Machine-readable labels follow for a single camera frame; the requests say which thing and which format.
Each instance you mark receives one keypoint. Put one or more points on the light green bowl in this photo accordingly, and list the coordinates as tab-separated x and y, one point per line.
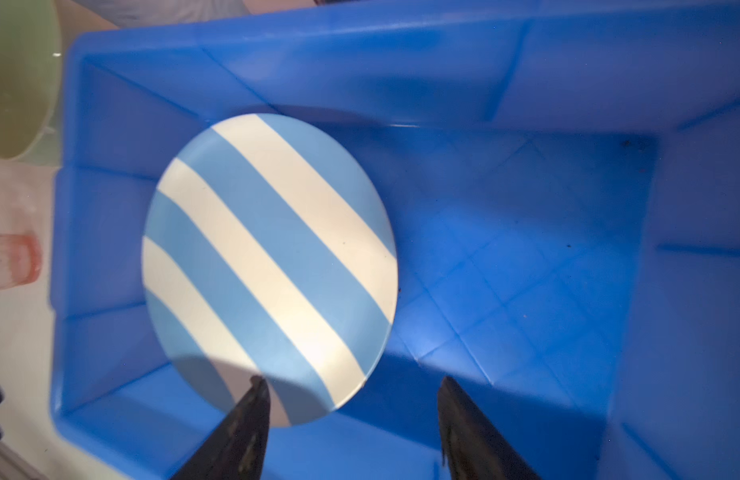
31	64

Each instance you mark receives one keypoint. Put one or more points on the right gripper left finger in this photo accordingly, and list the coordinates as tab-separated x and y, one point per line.
236	448

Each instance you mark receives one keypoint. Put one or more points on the blue plastic bin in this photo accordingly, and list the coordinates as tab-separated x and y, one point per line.
563	183

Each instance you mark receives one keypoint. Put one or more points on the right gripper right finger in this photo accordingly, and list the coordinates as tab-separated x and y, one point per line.
472	447

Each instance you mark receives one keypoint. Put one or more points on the blue white striped plate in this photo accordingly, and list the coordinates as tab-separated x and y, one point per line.
268	251

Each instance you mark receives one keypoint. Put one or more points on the clear pink plastic cup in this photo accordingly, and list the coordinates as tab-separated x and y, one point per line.
20	260

